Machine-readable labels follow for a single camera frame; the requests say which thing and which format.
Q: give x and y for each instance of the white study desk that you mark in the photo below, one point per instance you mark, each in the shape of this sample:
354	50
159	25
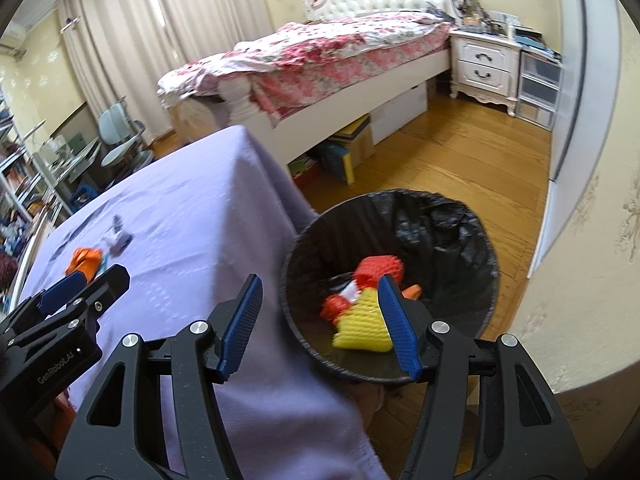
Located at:
75	157

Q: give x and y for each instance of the purple tablecloth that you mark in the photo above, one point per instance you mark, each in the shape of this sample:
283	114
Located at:
200	210

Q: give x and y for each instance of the white storage box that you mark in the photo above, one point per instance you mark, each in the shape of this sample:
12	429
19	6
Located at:
400	112

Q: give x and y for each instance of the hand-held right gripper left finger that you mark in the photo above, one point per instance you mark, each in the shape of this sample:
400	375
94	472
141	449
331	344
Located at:
242	327

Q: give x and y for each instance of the black bin with bag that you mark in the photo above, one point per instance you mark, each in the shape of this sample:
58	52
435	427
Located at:
450	240

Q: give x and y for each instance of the clear plastic drawer unit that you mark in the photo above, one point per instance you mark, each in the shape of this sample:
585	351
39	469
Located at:
540	85

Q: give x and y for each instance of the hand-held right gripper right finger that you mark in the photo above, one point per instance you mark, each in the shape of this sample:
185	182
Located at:
400	327

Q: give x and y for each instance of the stack of colourful books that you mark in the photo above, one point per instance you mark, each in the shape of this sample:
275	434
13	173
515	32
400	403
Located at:
305	167

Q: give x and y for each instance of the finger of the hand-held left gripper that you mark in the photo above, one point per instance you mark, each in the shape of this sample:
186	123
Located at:
105	285
62	290

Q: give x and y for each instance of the light blue desk chair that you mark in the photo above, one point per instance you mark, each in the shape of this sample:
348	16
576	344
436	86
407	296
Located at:
112	122

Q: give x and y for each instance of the orange wrapper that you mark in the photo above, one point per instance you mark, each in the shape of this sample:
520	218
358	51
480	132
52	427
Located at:
85	260

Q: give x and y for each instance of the bed with floral bedding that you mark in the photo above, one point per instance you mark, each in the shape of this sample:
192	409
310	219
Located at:
340	110

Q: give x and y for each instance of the blue and yellow box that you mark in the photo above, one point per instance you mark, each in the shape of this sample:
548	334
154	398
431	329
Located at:
340	162

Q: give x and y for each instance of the cardboard box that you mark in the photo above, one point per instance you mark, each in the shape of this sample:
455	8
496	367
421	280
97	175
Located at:
360	145

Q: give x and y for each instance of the red foam fruit net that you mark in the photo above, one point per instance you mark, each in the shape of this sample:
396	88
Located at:
380	267

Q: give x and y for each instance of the white sliding wardrobe door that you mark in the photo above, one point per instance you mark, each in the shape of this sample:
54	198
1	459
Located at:
580	110

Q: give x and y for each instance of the small orange scrap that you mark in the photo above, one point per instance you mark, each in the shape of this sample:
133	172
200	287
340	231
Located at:
412	291

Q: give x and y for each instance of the yellow foam fruit net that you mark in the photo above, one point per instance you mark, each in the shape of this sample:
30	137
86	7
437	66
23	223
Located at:
362	325

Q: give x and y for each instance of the pile of small nightstand items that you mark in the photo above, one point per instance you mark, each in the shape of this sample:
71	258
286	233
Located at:
490	15

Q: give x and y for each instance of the beige curtains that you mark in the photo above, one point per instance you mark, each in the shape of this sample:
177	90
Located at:
125	35

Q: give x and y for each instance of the white nightstand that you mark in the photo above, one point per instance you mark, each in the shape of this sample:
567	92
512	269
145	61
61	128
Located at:
482	55

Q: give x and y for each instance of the pink floral quilt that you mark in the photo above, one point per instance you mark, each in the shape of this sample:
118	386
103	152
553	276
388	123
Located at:
325	45

